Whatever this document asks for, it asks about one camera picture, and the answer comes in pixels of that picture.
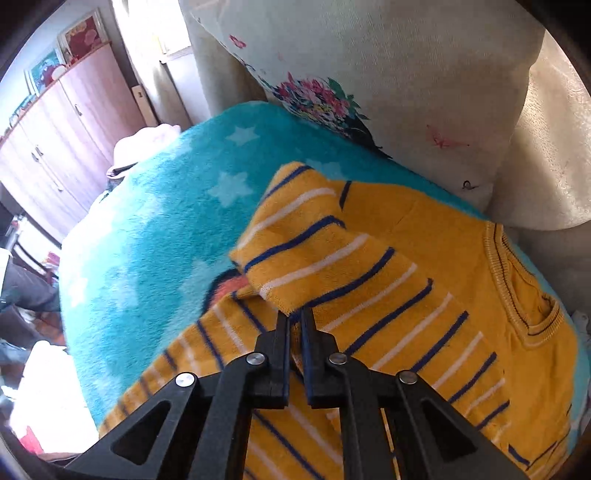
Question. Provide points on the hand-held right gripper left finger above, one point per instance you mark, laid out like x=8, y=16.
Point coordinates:
x=279, y=362

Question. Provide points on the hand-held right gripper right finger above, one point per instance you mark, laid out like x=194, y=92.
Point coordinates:
x=316, y=364

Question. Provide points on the yellow striped knit sweater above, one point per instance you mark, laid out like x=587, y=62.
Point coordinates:
x=438, y=240

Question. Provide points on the teal star fleece blanket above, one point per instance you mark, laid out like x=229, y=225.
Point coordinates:
x=161, y=221

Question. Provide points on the white cloth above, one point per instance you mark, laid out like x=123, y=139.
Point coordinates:
x=51, y=392

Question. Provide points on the white hat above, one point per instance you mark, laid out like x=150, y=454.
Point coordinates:
x=138, y=147

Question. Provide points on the dark grey cloth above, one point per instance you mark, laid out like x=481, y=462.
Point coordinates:
x=27, y=286

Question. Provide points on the light wooden board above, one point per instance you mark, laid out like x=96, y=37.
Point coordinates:
x=144, y=106

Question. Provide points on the cream floral pillow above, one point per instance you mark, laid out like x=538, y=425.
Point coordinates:
x=392, y=69

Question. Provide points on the wooden wardrobe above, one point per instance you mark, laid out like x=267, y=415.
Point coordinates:
x=69, y=129

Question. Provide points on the sheer window curtain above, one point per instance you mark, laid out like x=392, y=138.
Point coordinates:
x=138, y=46

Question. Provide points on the blue framed picture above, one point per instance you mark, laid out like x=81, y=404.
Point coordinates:
x=44, y=69

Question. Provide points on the red framed picture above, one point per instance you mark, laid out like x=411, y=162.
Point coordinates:
x=85, y=34

